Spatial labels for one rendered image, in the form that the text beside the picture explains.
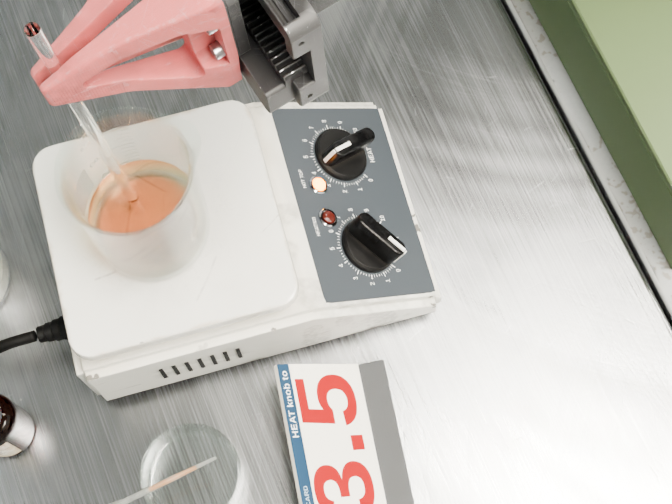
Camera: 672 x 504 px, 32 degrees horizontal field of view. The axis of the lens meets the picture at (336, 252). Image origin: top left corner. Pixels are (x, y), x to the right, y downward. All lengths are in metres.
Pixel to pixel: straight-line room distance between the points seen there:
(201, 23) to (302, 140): 0.22
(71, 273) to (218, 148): 0.10
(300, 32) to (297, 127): 0.23
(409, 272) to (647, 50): 0.19
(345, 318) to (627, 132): 0.20
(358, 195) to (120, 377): 0.16
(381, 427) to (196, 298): 0.14
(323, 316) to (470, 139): 0.17
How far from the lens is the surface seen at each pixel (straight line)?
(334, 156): 0.65
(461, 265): 0.70
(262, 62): 0.48
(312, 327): 0.64
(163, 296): 0.61
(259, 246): 0.61
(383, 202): 0.67
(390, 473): 0.67
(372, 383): 0.68
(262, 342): 0.64
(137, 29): 0.45
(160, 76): 0.49
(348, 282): 0.63
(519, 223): 0.71
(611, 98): 0.70
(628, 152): 0.71
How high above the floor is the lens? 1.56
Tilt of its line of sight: 72 degrees down
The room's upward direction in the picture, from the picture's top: 4 degrees counter-clockwise
